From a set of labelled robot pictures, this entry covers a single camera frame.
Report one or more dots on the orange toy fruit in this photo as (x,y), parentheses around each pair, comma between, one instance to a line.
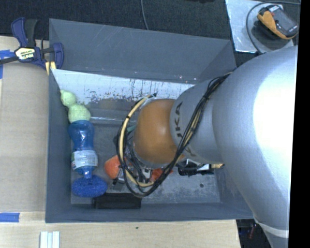
(111,166)

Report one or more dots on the dark flat block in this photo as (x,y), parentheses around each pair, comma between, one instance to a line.
(117,201)

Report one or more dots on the blue round scrubber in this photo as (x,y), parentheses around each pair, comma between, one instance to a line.
(89,188)

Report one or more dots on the red-orange toy piece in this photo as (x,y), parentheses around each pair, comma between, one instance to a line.
(158,174)

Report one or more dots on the blue plastic bottle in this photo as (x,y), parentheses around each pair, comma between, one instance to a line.
(82,143)

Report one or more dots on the light green gourd toy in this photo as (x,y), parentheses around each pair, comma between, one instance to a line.
(78,111)

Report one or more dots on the pale wood board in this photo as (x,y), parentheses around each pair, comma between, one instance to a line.
(22,140)

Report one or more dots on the grey metal bin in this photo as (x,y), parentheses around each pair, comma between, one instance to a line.
(138,52)

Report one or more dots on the black cylinder on white bracket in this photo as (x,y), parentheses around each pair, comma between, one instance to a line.
(187,171)

